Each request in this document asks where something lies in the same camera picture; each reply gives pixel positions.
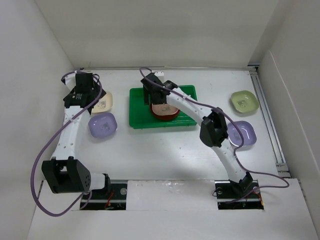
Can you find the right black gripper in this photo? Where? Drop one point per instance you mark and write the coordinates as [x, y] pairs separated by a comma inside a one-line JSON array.
[[146, 97]]

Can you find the purple square plate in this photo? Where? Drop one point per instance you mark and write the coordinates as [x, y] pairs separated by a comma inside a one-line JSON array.
[[247, 131], [102, 125]]

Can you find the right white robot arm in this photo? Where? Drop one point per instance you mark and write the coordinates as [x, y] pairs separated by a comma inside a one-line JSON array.
[[213, 128]]

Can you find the pink square plate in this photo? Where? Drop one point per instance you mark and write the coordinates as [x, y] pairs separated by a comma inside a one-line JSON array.
[[163, 109]]

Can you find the green plastic bin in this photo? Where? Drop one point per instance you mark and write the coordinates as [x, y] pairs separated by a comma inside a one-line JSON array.
[[141, 117]]

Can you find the beige square plate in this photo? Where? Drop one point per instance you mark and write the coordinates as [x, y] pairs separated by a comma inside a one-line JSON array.
[[104, 104]]

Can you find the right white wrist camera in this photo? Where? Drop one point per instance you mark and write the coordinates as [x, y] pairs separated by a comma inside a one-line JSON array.
[[160, 75]]

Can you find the front mounting rail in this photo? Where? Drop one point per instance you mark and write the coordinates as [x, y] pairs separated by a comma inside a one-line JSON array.
[[169, 195]]

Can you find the green square plate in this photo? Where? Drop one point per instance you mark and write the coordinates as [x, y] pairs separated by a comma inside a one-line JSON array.
[[244, 102]]

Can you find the aluminium rail right side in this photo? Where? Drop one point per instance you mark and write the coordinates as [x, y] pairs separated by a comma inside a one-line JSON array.
[[280, 161]]

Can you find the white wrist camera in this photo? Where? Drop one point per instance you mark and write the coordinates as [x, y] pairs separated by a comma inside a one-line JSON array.
[[69, 81], [160, 75]]

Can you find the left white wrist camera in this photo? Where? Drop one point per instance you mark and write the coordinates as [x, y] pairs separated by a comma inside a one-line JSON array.
[[69, 81]]

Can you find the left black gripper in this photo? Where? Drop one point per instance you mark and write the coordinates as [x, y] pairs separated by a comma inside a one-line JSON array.
[[95, 91]]

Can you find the red round plate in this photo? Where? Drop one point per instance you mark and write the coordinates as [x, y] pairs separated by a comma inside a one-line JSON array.
[[164, 118]]

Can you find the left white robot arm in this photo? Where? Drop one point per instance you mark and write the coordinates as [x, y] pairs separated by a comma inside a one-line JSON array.
[[64, 172]]

